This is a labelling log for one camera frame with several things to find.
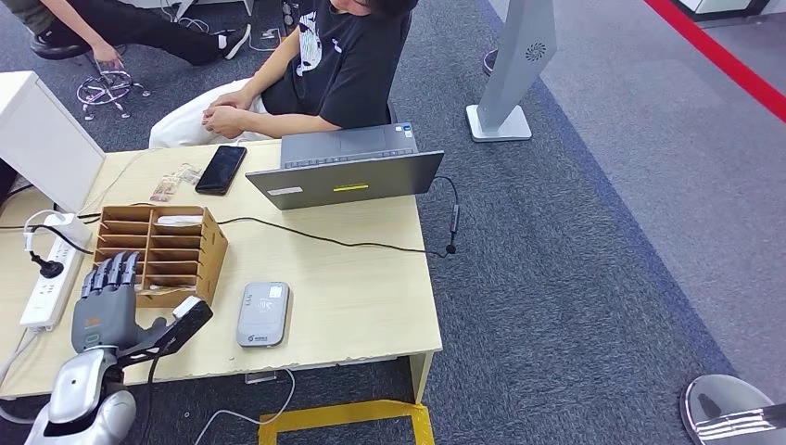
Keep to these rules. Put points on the person's right hand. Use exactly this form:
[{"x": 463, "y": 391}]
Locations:
[{"x": 233, "y": 99}]

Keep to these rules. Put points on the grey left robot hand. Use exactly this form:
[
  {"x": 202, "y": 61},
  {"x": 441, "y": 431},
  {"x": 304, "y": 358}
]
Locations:
[{"x": 104, "y": 313}]

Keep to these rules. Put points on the person's hand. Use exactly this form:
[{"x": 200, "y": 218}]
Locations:
[{"x": 109, "y": 56}]

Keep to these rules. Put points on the person's left hand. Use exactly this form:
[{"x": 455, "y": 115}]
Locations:
[{"x": 226, "y": 123}]

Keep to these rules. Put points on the grey card reader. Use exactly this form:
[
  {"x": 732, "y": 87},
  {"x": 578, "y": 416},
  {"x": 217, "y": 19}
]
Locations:
[{"x": 263, "y": 316}]

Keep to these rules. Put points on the person's left forearm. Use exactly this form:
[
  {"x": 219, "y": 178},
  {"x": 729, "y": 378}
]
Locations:
[{"x": 288, "y": 126}]

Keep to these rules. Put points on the person's right forearm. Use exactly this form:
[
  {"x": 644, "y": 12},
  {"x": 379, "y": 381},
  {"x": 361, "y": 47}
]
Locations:
[{"x": 264, "y": 83}]

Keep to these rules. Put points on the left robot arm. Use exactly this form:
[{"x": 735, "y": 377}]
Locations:
[{"x": 80, "y": 393}]

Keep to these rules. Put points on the person's forearm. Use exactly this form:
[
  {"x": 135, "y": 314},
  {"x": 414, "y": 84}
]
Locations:
[{"x": 70, "y": 23}]

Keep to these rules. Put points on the person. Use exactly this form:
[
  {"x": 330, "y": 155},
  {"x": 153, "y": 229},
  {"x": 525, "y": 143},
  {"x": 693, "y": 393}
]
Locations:
[
  {"x": 350, "y": 67},
  {"x": 153, "y": 27}
]

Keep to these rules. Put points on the pale room key card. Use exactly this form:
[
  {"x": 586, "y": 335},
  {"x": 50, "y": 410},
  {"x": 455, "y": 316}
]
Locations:
[{"x": 169, "y": 287}]

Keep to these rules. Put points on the white card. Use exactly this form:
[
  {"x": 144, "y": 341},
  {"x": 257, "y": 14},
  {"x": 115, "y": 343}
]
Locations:
[{"x": 179, "y": 220}]

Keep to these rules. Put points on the cardboard card organizer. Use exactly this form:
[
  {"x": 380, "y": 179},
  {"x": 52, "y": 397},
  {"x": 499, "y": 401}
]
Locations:
[{"x": 206, "y": 270}]

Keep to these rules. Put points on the chrome chair base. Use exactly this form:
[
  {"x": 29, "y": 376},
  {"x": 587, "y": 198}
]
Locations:
[{"x": 107, "y": 86}]

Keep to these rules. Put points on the black smartphone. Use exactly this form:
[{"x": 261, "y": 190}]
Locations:
[{"x": 221, "y": 170}]

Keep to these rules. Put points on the white power strip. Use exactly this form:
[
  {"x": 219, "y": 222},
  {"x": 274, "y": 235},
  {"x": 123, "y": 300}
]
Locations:
[{"x": 43, "y": 301}]

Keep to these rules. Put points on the clear plastic packet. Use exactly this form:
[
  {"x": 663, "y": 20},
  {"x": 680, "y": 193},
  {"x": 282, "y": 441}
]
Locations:
[{"x": 190, "y": 174}]

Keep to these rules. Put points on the grey laptop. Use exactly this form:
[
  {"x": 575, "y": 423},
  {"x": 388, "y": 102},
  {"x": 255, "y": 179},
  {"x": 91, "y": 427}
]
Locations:
[{"x": 344, "y": 178}]

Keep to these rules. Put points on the light wooden desk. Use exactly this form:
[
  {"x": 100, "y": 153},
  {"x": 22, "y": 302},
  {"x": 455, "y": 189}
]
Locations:
[{"x": 356, "y": 295}]

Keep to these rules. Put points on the dark round object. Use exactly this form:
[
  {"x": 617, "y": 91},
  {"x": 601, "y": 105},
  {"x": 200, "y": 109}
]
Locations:
[{"x": 490, "y": 62}]

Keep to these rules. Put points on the yellow floor tape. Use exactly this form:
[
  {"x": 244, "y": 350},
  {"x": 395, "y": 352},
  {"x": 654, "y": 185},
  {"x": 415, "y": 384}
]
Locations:
[{"x": 344, "y": 415}]

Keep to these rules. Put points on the grey kiosk stand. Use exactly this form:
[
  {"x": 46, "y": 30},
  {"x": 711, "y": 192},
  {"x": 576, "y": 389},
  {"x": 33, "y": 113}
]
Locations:
[{"x": 513, "y": 67}]

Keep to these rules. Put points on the white cabinet black base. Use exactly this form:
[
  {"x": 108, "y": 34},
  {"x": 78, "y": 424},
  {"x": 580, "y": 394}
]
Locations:
[{"x": 718, "y": 6}]

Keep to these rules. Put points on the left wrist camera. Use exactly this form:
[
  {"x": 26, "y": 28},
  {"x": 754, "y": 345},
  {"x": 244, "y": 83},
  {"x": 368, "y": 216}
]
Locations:
[{"x": 184, "y": 322}]

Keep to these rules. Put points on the clear plastic bracket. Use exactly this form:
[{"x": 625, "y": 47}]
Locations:
[{"x": 260, "y": 377}]

